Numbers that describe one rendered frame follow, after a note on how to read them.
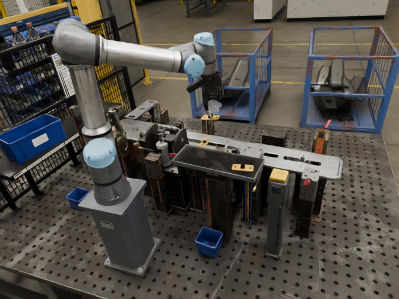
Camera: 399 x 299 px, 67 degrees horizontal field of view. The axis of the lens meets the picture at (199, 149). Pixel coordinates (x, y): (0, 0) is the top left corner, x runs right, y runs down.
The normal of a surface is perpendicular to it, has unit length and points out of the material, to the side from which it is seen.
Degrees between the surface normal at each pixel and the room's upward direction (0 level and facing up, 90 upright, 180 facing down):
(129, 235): 90
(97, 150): 8
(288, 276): 0
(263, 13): 90
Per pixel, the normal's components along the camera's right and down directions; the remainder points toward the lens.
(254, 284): -0.09, -0.83
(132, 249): 0.44, 0.51
